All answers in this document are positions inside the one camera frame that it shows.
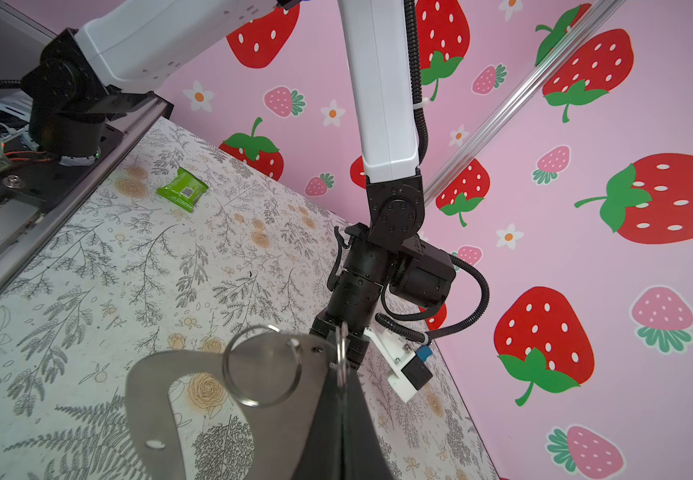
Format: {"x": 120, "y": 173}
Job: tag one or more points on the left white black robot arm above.
{"x": 113, "y": 65}

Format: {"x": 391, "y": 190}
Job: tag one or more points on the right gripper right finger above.
{"x": 363, "y": 456}

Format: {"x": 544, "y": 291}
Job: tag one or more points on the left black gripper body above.
{"x": 353, "y": 302}

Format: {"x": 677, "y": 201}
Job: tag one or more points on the green snack packet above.
{"x": 184, "y": 191}

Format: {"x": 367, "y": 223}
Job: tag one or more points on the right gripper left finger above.
{"x": 326, "y": 442}

